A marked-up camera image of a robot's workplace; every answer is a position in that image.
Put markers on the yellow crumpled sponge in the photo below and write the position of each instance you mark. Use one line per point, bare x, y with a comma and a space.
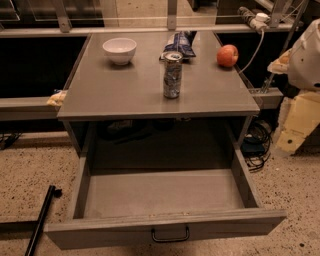
57, 98

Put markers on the grey cabinet with top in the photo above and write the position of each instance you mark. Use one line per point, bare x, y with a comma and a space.
120, 120

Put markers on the white ceramic bowl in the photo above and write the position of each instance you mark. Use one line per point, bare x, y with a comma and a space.
120, 51

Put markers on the black metal bar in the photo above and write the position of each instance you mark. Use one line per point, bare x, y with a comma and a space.
38, 229

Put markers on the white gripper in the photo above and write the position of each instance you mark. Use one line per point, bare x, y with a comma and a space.
305, 63

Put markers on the silver blue redbull can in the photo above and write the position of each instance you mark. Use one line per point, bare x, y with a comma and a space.
172, 74

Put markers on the black drawer handle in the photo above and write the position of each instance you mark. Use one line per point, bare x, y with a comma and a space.
170, 235

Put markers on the grey metal shelf rail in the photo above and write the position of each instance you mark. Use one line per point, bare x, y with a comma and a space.
29, 108

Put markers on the blue chip bag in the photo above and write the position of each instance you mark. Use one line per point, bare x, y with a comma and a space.
181, 42

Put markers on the red apple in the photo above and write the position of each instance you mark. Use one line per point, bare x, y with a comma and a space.
227, 56

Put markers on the open grey top drawer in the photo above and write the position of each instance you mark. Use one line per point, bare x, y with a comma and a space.
113, 209

